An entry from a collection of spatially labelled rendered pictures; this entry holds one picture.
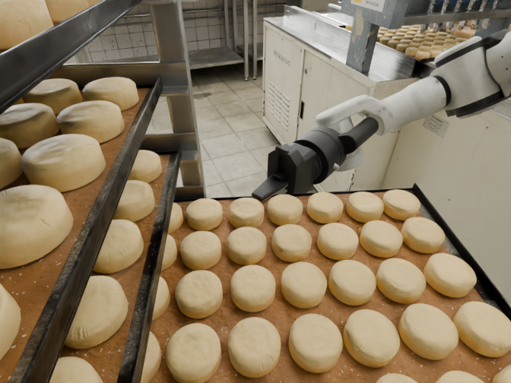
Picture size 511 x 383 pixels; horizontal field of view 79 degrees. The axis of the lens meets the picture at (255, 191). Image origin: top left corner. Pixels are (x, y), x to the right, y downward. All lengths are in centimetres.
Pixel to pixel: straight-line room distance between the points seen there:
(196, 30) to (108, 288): 401
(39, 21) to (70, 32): 2
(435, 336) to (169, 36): 41
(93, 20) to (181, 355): 27
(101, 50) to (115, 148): 383
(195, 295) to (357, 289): 17
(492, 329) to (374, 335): 12
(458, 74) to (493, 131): 58
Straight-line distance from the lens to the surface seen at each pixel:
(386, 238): 43
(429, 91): 69
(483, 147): 129
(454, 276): 42
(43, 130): 31
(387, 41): 160
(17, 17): 21
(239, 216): 42
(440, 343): 37
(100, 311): 26
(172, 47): 39
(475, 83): 70
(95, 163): 24
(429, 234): 46
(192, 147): 44
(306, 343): 33
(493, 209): 131
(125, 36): 408
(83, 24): 21
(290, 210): 43
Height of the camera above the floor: 127
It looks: 39 degrees down
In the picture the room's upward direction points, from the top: straight up
